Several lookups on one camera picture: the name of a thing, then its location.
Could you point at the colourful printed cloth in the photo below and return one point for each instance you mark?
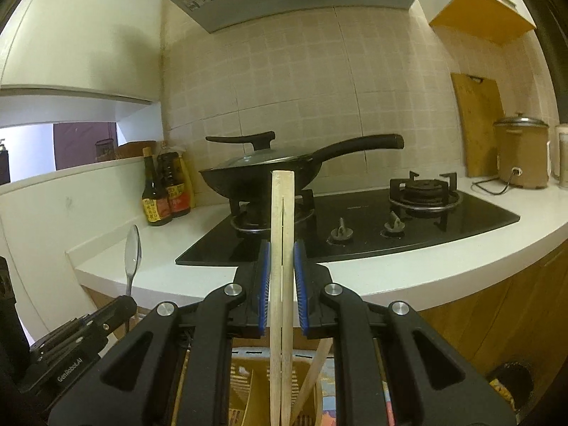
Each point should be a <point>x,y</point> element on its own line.
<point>329,404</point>

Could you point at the black wok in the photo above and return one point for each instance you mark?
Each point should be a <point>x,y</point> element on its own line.
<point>248,182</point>

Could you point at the wooden spatula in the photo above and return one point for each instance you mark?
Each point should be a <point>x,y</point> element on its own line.
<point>316,372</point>

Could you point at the brown slow cooker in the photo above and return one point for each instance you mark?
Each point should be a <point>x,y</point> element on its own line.
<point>523,155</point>

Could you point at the wooden lower cabinet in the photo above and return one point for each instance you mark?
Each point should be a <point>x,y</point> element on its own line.
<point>488,319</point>

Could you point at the yellow plastic utensil basket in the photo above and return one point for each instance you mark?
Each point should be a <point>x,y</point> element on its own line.
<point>248,386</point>

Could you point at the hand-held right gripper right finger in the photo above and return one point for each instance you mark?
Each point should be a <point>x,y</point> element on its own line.
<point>298,288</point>

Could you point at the black glass gas stove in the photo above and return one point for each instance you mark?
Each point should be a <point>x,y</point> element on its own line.
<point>466,217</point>

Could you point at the dark trash bin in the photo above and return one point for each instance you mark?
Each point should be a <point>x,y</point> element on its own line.
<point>510,381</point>

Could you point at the dark sauce bottle yellow label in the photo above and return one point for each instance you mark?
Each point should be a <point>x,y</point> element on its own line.
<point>154,199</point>

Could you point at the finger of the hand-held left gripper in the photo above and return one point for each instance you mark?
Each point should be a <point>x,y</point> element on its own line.
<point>116,310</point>

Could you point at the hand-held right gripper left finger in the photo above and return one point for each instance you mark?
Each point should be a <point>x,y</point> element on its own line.
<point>264,288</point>

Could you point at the dark sauce bottle red label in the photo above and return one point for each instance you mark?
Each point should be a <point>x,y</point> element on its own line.
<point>176,186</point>

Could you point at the wooden cutting board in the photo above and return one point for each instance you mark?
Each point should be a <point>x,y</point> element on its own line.
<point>477,124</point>

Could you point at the yellow packet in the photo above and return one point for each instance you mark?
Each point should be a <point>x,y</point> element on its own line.
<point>189,182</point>

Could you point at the metal spoon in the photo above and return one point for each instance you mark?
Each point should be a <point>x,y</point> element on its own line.
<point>132,248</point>

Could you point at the black burner grate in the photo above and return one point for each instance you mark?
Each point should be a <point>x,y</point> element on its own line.
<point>424,193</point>
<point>248,219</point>

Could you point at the grey stove knob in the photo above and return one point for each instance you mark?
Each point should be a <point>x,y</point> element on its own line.
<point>394,224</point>
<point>341,232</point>

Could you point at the white container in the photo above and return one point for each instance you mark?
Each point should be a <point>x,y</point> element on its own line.
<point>561,155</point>

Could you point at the white and yellow upper cabinet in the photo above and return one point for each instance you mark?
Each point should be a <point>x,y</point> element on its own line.
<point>479,13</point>

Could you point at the dark spray can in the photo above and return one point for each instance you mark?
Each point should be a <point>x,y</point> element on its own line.
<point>3,162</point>

